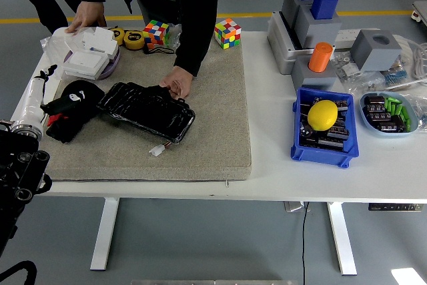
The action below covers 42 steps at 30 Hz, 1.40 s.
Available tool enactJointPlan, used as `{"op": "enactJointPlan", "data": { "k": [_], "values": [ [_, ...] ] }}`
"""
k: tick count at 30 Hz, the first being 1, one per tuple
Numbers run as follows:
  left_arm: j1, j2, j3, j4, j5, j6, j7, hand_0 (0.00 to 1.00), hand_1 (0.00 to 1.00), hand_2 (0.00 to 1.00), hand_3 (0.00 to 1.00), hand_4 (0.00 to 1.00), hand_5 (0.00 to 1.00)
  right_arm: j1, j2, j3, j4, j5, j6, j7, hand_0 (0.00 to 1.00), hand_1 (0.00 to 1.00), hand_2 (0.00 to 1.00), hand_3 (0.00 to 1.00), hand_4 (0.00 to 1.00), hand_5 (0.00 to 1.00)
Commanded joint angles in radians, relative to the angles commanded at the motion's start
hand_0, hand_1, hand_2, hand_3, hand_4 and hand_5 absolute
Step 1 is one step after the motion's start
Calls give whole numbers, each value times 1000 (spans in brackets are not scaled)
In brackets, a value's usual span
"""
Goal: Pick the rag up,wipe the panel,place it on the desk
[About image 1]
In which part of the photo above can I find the grey holder block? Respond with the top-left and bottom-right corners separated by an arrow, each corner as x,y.
291,56 -> 338,91
281,0 -> 316,29
294,4 -> 343,50

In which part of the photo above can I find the orange cylinder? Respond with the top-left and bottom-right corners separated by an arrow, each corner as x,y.
308,41 -> 334,73

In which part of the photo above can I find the yellow tape measure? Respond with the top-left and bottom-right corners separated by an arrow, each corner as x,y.
109,26 -> 126,46
123,30 -> 145,50

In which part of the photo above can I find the large clear plastic bag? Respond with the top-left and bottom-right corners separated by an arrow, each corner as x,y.
39,27 -> 86,81

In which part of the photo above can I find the blue plastic bin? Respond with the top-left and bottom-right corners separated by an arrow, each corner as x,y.
290,87 -> 360,169

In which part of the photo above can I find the colourful puzzle cube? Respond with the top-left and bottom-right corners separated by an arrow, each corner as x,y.
214,17 -> 242,50
142,19 -> 170,50

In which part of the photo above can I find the grey under-table bracket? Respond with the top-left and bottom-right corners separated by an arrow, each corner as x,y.
284,200 -> 312,214

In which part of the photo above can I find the black power cable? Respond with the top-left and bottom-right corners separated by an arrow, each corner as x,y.
301,201 -> 310,285

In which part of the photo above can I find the light blue tray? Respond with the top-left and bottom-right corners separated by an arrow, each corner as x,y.
359,91 -> 420,137

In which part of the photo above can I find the thin white rod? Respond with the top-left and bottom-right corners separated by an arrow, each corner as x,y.
383,77 -> 427,91

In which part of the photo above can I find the crumpled clear bag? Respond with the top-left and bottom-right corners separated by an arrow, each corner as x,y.
400,92 -> 427,133

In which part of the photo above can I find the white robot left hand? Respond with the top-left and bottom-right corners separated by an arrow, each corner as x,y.
18,63 -> 87,131

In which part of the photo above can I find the bag of blue resistors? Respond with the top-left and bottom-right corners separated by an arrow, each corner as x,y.
383,59 -> 415,87

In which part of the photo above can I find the white folded carton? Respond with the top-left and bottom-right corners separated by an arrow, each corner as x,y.
65,27 -> 119,56

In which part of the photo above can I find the grey-brown mat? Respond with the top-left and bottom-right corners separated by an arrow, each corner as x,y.
36,33 -> 253,182

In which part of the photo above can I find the purple round dish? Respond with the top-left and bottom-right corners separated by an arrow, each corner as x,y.
63,46 -> 121,81

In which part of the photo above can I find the person's right hand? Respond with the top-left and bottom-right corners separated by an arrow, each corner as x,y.
64,1 -> 107,35

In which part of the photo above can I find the glossy black panel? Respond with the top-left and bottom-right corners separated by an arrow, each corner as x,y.
96,81 -> 197,145

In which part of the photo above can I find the light grey enclosure box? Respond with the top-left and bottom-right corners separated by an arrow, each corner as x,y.
266,11 -> 316,75

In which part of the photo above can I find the white square box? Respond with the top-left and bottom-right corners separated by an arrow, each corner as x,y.
62,50 -> 110,81

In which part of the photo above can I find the bag of metal parts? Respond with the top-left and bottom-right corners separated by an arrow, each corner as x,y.
331,51 -> 362,82

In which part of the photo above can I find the white cable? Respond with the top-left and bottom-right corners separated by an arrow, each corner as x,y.
410,42 -> 427,81

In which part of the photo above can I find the small clear plastic bag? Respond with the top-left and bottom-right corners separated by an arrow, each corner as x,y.
165,23 -> 183,49

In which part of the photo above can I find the black strap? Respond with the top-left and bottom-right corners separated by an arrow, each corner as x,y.
143,45 -> 176,55

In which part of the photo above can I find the black table control panel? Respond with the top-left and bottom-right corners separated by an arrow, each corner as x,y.
368,203 -> 424,212

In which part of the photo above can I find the yellow lemon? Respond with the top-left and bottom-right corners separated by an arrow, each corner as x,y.
307,99 -> 339,131

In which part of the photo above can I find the white wire connector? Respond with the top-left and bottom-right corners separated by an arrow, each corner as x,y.
149,141 -> 174,158

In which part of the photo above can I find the grey block with round hole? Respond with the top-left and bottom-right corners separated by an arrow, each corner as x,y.
350,29 -> 403,72

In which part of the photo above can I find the grey cart with red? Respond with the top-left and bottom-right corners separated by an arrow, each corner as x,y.
410,0 -> 427,29

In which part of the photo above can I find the blue bottle-shaped block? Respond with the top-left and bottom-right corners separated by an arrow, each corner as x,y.
310,0 -> 339,21

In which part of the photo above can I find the bag of small screws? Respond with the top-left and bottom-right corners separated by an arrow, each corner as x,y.
348,71 -> 388,96

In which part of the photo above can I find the person's left hand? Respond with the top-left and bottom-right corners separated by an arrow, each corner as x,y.
159,65 -> 194,100

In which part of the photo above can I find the black rag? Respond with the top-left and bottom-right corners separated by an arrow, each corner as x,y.
45,79 -> 106,144

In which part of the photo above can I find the white table leg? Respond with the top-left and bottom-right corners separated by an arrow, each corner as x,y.
326,202 -> 358,276
89,197 -> 120,272

